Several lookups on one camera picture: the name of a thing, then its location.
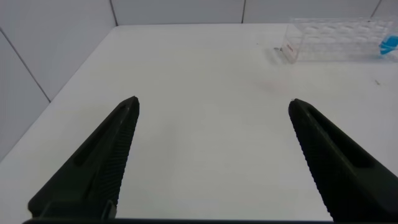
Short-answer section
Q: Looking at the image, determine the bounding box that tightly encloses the clear acrylic test tube rack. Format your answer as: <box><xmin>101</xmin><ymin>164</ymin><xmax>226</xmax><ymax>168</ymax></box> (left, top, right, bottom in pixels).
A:
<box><xmin>281</xmin><ymin>17</ymin><xmax>398</xmax><ymax>64</ymax></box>

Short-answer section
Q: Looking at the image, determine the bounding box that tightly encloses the test tube with blue pigment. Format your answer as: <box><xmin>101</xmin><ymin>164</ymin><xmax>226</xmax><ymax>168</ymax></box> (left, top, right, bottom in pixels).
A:
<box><xmin>378</xmin><ymin>32</ymin><xmax>398</xmax><ymax>56</ymax></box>

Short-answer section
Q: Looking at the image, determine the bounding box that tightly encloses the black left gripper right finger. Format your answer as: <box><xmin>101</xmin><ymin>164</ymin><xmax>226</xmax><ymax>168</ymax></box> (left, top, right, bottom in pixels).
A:
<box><xmin>288</xmin><ymin>98</ymin><xmax>398</xmax><ymax>222</ymax></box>

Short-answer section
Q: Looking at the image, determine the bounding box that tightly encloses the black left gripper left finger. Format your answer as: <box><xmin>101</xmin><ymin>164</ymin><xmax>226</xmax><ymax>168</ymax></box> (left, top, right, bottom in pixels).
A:
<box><xmin>27</xmin><ymin>95</ymin><xmax>140</xmax><ymax>218</ymax></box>

